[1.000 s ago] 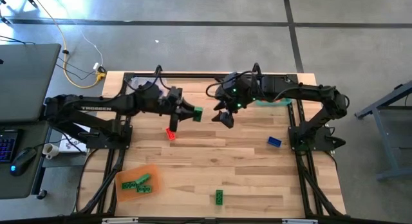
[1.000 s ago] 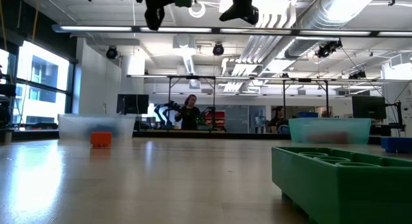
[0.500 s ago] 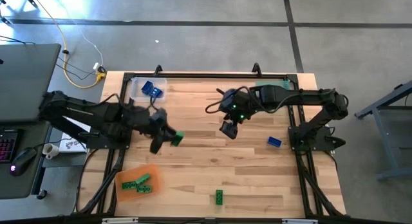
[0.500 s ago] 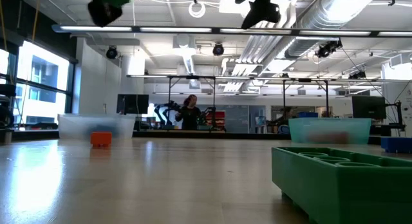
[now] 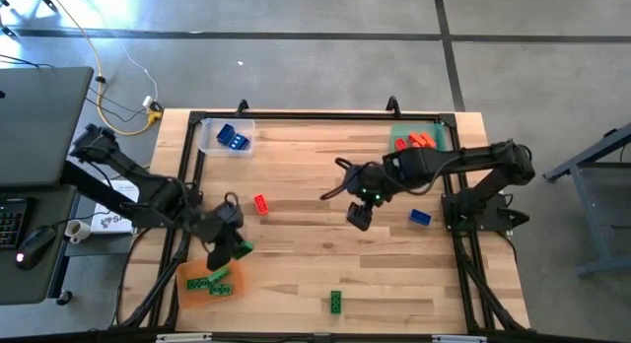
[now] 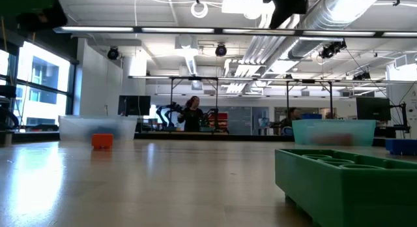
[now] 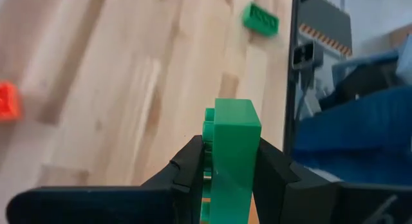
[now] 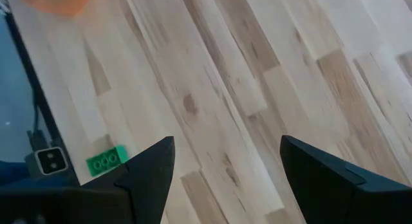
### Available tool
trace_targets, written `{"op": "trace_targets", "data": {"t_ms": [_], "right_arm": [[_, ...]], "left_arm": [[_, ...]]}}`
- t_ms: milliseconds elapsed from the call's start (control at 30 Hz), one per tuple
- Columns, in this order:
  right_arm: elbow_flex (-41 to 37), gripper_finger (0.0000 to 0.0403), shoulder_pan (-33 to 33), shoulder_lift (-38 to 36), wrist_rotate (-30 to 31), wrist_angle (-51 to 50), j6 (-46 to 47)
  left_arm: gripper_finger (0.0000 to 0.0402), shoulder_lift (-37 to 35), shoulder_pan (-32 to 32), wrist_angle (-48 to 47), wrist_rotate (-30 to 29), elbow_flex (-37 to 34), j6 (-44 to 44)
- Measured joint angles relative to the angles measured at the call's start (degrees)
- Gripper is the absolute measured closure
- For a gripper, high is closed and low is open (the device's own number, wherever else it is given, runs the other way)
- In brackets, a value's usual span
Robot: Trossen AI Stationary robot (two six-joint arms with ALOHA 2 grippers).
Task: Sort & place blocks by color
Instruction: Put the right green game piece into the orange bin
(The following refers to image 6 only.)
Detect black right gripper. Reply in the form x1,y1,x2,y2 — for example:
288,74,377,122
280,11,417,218
263,0,309,30

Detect red toy brick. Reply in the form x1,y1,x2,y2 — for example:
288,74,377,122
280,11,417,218
91,133,114,151

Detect blue toy brick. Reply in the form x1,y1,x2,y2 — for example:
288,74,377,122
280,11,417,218
385,138,417,156

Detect dark desk equipment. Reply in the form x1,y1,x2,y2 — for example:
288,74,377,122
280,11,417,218
0,85,20,130

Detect seated person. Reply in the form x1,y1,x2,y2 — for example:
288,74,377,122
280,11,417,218
280,106,302,136

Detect clear plastic bin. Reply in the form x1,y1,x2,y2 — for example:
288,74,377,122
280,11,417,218
58,115,138,142

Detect red storage shelf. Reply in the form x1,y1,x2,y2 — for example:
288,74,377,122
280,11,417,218
208,112,229,129

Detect teal translucent plastic bin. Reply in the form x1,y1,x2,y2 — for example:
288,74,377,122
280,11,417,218
291,119,377,147

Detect black computer monitor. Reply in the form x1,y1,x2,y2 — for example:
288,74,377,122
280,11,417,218
117,95,152,117
356,97,392,122

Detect grey cylindrical stub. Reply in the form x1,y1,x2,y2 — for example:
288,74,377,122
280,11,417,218
0,131,14,147

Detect standing person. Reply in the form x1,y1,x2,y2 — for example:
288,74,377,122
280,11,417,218
177,95,207,132

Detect black ceiling camera cluster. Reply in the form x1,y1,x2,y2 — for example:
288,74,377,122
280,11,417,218
318,39,348,60

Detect white cable coil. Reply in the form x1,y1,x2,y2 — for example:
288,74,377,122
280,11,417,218
190,0,209,19

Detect black aluminium table frame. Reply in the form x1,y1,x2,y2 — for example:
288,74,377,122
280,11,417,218
11,130,388,147

